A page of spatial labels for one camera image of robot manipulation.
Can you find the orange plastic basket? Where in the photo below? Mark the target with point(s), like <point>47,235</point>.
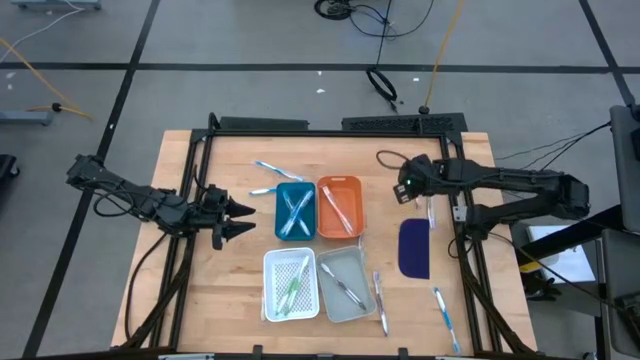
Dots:
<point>350,195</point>

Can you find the blue white toothbrush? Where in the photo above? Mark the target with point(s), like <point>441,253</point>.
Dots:
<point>262,191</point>
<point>287,227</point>
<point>280,171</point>
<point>306,200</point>
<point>288,200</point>
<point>446,316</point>

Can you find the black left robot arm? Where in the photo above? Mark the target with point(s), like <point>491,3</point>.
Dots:
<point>155,205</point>

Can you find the black perforated box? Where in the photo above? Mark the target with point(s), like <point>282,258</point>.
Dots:
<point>404,123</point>

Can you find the teal plastic basket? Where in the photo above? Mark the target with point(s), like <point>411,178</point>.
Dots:
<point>279,210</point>

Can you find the black flat box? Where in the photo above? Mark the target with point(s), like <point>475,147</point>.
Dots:
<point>263,123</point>

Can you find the white box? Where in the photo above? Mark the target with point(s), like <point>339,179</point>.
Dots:
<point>565,260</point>

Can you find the grey plastic basket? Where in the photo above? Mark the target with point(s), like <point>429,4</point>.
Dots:
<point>335,305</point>

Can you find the dark blue oval case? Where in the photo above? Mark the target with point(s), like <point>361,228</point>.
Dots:
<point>414,250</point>

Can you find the grey cart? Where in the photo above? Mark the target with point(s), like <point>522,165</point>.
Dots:
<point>620,280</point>

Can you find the grey stand foot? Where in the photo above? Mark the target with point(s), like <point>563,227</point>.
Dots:
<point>22,118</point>

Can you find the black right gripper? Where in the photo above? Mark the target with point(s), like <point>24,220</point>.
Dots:
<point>422,175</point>

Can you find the black caster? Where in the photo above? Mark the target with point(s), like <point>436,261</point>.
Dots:
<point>6,167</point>

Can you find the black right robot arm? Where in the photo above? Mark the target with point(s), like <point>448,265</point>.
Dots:
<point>500,177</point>

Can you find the white perforated plastic basket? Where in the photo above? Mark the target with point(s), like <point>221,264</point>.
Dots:
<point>272,260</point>

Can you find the grey cabinet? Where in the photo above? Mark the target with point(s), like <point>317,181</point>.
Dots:
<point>625,165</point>

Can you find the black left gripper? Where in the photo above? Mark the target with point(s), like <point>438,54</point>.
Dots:
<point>210,215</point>

